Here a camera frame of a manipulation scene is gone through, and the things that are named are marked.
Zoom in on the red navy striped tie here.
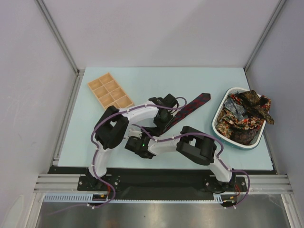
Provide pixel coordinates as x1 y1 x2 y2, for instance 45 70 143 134
161 93 211 133

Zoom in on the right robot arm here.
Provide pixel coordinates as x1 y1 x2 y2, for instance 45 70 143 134
124 125 236 190

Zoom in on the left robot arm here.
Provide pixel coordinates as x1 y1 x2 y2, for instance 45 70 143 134
87 94 180 190

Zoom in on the wooden compartment tray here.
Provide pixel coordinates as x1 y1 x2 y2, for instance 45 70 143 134
87 73 134 110

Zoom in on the red floral patterned tie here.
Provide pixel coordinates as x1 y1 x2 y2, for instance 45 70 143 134
215 108 263 141

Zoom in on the grey blue tie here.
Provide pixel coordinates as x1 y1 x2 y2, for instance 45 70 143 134
224 97 248 120

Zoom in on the dark paisley tie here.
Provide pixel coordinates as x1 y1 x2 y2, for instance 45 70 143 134
229 90 275 125

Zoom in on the white laundry basket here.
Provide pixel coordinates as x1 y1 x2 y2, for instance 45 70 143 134
211 87 274 150

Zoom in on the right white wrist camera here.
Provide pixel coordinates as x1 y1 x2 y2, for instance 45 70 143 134
128 128 143 138

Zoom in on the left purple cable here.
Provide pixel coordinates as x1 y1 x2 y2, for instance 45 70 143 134
46 96 187 216

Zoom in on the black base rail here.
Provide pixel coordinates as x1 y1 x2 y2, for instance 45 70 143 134
48 166 277 200

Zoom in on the aluminium frame post left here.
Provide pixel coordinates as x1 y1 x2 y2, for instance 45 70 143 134
35 0 86 74

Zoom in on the aluminium frame post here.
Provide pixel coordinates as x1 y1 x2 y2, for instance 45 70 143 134
35 0 86 74
244 0 287 72

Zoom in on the grey cable duct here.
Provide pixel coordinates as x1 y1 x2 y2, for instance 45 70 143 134
44 191 252 204

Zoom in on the aluminium frame post right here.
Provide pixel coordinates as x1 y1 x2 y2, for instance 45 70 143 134
244 0 287 72

